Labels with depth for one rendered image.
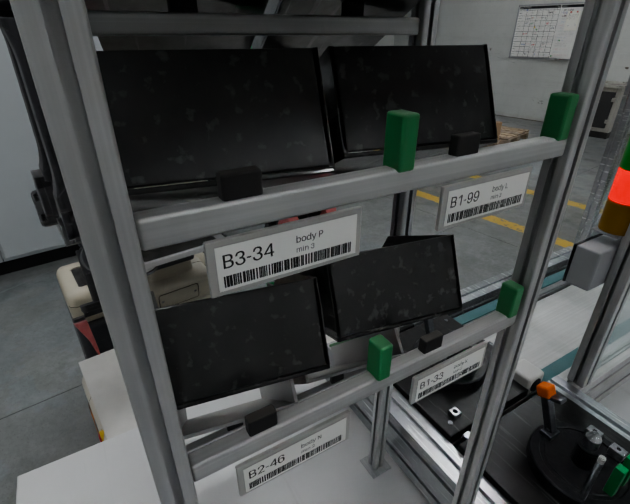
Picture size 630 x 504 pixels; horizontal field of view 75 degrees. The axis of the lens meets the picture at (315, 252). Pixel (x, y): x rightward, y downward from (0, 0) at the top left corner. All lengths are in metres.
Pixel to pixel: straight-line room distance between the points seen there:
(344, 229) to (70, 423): 2.10
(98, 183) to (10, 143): 3.23
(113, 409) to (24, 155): 2.63
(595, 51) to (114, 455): 0.89
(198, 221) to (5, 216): 3.35
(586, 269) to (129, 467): 0.84
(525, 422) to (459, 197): 0.58
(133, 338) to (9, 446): 2.10
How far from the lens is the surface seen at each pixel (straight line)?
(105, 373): 1.08
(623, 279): 0.82
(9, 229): 3.56
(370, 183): 0.23
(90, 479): 0.90
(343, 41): 0.49
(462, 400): 0.81
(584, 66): 0.37
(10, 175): 3.45
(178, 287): 1.28
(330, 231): 0.22
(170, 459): 0.27
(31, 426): 2.34
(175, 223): 0.19
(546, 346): 1.08
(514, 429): 0.80
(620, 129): 1.48
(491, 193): 0.30
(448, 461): 0.73
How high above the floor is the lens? 1.54
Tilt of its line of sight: 28 degrees down
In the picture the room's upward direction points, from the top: straight up
